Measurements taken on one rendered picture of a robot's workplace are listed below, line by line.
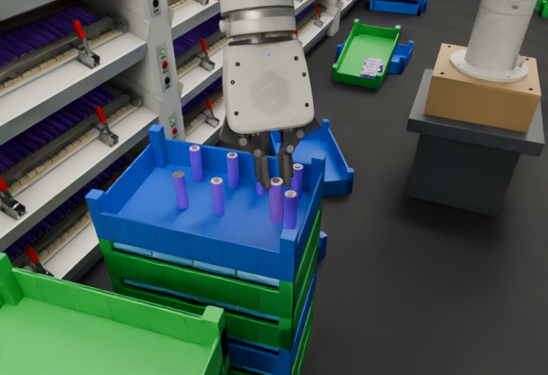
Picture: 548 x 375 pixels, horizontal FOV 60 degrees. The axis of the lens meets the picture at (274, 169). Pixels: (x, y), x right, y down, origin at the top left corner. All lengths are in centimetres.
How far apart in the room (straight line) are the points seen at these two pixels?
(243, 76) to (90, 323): 35
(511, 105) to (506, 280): 42
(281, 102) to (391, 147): 113
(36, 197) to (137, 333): 50
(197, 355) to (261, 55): 35
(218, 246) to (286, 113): 21
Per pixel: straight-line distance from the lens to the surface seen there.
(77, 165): 110
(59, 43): 107
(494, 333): 119
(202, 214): 75
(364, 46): 218
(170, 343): 61
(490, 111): 128
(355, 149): 162
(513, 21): 127
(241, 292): 70
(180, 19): 128
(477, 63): 131
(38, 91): 99
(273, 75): 54
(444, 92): 126
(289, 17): 55
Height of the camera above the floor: 90
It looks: 37 degrees down
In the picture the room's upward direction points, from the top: straight up
